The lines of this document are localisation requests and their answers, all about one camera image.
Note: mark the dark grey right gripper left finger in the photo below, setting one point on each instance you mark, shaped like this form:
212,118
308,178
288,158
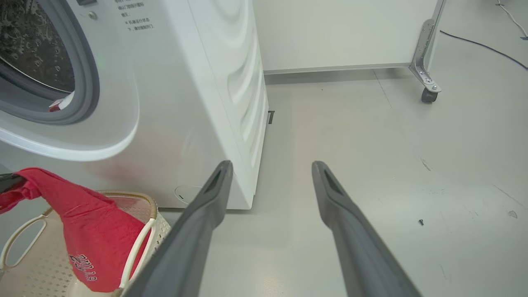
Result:
185,247

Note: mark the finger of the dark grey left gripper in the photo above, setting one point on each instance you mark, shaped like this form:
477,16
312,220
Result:
10,182

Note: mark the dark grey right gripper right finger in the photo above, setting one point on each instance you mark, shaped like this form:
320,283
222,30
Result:
359,255

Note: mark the red Bulls print garment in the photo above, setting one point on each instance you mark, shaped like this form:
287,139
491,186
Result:
90,222

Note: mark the cream perforated laundry basket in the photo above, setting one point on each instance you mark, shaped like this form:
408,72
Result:
41,268

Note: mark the white front-load washing machine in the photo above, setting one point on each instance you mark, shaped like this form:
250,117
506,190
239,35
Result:
185,123

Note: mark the black caster wheel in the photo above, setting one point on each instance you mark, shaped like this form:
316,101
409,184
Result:
429,96

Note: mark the silver metal panel leg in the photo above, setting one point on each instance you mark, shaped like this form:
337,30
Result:
425,49

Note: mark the white partition panel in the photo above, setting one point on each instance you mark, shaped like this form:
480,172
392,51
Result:
338,33

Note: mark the small black metal bracket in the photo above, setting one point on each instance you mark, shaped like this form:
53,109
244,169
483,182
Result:
271,117

